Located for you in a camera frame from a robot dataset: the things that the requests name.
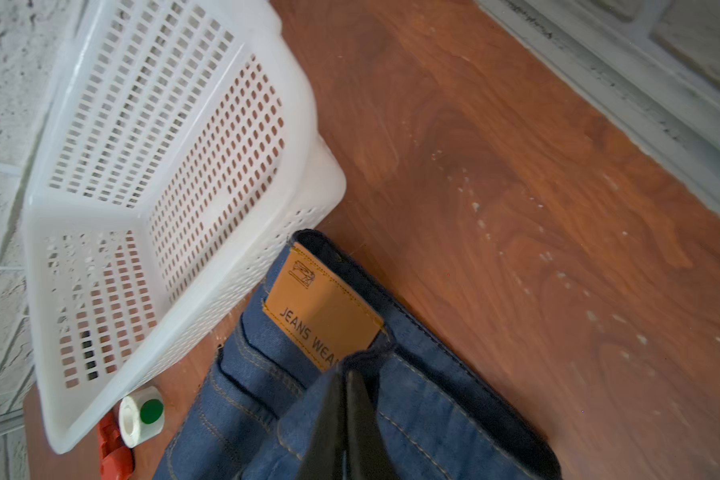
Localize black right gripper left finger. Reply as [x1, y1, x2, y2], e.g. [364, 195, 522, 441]
[297, 374, 346, 480]

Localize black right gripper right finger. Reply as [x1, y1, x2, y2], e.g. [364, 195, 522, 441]
[346, 371, 399, 479]

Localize blue denim trousers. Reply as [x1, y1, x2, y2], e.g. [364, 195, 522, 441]
[155, 229, 561, 479]

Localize white tape roll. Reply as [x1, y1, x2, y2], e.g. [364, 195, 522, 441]
[118, 386, 165, 448]

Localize red black pipe wrench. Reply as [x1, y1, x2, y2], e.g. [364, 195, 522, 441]
[97, 411, 134, 480]

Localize white plastic perforated basket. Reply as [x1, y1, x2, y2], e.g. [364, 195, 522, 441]
[22, 0, 346, 454]

